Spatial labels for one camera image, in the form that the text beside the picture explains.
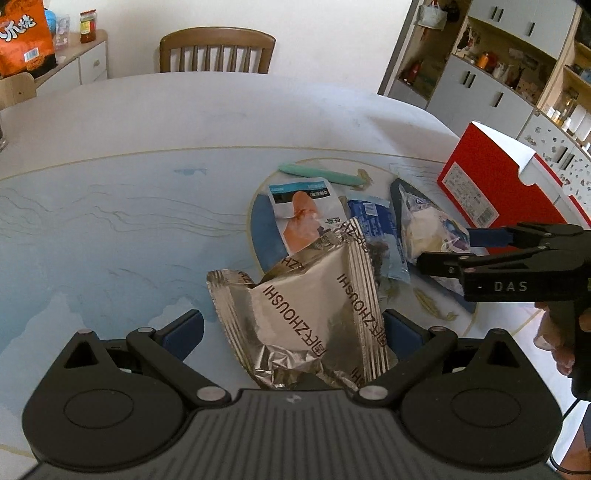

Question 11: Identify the blue snack packet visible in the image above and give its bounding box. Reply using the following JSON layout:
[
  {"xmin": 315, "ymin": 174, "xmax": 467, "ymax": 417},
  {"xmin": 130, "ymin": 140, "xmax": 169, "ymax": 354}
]
[{"xmin": 346, "ymin": 198, "xmax": 409, "ymax": 283}]

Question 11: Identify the speckled white panel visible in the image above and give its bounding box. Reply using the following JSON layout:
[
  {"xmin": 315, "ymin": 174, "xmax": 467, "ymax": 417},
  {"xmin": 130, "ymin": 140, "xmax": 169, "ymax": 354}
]
[{"xmin": 517, "ymin": 110, "xmax": 591, "ymax": 217}]

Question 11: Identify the white orange chicken packet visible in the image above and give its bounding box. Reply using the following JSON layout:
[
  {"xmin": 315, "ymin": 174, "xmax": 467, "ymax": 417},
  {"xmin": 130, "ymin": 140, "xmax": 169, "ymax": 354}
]
[{"xmin": 268, "ymin": 179, "xmax": 340, "ymax": 257}]

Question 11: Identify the red cardboard box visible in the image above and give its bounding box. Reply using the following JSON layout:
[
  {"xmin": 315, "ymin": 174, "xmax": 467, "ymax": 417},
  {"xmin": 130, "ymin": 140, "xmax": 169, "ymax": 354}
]
[{"xmin": 436, "ymin": 121, "xmax": 591, "ymax": 229}]

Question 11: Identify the white tote bag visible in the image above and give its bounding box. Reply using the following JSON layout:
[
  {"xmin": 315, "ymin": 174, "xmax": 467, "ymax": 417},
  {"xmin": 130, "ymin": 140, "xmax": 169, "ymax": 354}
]
[{"xmin": 418, "ymin": 0, "xmax": 448, "ymax": 29}]

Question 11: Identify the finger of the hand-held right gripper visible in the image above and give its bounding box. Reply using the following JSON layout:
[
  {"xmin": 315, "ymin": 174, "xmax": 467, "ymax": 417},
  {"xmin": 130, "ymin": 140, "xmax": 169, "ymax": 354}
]
[
  {"xmin": 464, "ymin": 222, "xmax": 583, "ymax": 251},
  {"xmin": 416, "ymin": 247, "xmax": 583, "ymax": 280}
]

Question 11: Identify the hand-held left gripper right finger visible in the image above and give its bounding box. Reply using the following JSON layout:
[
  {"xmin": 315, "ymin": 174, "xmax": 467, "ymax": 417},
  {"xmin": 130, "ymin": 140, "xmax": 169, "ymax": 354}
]
[{"xmin": 358, "ymin": 308, "xmax": 525, "ymax": 408}]

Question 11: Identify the white sideboard cabinet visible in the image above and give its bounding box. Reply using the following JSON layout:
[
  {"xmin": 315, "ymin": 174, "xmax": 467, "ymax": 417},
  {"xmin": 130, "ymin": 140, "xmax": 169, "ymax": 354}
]
[{"xmin": 34, "ymin": 30, "xmax": 110, "ymax": 89}]

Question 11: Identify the green silicone tool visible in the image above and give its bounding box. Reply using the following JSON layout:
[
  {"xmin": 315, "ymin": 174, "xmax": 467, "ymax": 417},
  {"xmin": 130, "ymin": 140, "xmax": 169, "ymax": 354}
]
[{"xmin": 278, "ymin": 162, "xmax": 365, "ymax": 188}]

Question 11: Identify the clear plastic cup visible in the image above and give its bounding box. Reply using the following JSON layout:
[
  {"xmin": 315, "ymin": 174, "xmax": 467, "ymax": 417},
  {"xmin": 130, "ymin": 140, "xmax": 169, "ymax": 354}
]
[{"xmin": 54, "ymin": 14, "xmax": 71, "ymax": 48}]

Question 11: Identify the black cable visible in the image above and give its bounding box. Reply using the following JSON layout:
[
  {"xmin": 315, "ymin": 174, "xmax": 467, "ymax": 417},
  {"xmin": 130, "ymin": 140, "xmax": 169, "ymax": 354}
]
[{"xmin": 549, "ymin": 398, "xmax": 591, "ymax": 477}]

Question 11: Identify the clear bread packet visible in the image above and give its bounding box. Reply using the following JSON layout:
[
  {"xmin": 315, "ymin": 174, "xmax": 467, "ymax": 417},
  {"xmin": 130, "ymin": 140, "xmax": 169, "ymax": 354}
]
[{"xmin": 398, "ymin": 189, "xmax": 472, "ymax": 266}]

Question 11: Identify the silver foil snack packet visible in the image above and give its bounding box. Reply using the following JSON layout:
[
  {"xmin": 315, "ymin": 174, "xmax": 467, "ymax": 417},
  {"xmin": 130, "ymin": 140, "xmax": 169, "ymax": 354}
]
[{"xmin": 206, "ymin": 219, "xmax": 400, "ymax": 392}]

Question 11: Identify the person's right hand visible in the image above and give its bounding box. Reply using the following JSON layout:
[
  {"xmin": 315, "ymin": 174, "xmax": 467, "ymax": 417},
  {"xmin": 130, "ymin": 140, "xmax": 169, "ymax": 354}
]
[{"xmin": 534, "ymin": 301, "xmax": 591, "ymax": 378}]

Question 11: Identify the brown wooden chair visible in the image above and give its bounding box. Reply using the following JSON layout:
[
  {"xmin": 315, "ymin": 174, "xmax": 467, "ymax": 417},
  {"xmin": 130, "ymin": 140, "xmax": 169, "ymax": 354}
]
[{"xmin": 159, "ymin": 30, "xmax": 277, "ymax": 75}]

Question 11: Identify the light wooden chair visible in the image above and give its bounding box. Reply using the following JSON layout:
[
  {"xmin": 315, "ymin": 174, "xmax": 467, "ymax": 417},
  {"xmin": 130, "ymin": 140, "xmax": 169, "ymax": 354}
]
[{"xmin": 0, "ymin": 72, "xmax": 38, "ymax": 110}]

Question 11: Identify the orange snack bag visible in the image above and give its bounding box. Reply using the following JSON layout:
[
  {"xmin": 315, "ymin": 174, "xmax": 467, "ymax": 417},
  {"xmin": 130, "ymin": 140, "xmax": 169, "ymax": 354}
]
[{"xmin": 0, "ymin": 0, "xmax": 58, "ymax": 78}]

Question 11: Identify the grey wooden storage cabinet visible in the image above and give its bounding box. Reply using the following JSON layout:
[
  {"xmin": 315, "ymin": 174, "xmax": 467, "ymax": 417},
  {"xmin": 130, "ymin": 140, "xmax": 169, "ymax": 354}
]
[{"xmin": 378, "ymin": 0, "xmax": 591, "ymax": 153}]

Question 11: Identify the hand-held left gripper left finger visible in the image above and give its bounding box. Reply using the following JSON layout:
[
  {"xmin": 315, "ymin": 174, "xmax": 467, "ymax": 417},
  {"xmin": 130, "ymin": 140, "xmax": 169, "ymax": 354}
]
[{"xmin": 59, "ymin": 308, "xmax": 232, "ymax": 408}]

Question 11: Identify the white blue patterned desktop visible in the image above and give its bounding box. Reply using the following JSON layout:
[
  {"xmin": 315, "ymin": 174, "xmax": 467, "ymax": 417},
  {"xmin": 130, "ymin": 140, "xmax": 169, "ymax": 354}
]
[{"xmin": 0, "ymin": 73, "xmax": 591, "ymax": 464}]

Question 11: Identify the red lid jar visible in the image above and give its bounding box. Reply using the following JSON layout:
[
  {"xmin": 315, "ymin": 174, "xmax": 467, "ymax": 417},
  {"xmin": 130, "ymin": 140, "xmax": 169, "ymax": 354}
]
[{"xmin": 79, "ymin": 11, "xmax": 97, "ymax": 44}]

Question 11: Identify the bag of black screws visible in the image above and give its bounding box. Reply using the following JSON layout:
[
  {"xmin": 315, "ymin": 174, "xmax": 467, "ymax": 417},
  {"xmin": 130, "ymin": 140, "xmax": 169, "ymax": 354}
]
[{"xmin": 367, "ymin": 237, "xmax": 386, "ymax": 283}]

